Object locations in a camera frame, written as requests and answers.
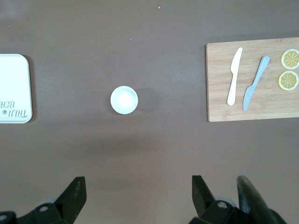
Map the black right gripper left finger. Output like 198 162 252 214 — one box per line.
0 176 87 224

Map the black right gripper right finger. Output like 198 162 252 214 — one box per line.
189 175 288 224

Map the white plastic cup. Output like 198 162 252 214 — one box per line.
110 85 139 115

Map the white bear print tray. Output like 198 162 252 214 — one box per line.
0 54 33 124

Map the bamboo cutting board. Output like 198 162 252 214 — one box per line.
205 37 299 122

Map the white plastic knife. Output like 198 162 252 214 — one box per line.
226 47 243 106

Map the grey plastic knife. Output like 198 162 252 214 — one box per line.
242 55 271 112

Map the yellow lemon slice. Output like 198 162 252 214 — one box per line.
278 70 299 91
281 49 299 70

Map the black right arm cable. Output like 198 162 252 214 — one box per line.
236 175 266 224

